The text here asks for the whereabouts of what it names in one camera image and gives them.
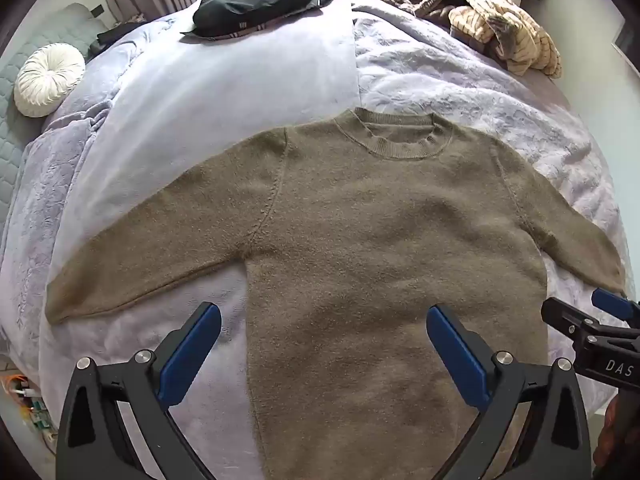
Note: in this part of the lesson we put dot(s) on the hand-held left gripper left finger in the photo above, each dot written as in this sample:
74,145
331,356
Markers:
192,355

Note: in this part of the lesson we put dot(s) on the round white pleated pillow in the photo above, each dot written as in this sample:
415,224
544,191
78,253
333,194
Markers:
47,80

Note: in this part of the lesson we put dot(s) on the dark green jacket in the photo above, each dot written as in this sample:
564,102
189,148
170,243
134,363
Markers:
250,5

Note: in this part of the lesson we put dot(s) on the person's right forearm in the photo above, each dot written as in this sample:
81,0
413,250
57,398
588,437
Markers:
622,440

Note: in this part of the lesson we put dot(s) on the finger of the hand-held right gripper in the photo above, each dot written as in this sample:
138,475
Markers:
612,302
570,317

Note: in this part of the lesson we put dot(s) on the black wall socket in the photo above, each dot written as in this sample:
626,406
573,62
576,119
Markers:
98,10

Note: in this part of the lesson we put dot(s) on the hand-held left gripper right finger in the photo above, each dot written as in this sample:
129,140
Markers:
455,355

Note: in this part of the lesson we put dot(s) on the embossed lavender blanket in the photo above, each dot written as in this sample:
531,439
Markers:
450,70

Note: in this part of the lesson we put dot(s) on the beige striped cloth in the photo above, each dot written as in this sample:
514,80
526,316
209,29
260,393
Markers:
500,15

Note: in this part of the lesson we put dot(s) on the olive brown knit sweater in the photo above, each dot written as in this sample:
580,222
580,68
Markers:
375,240

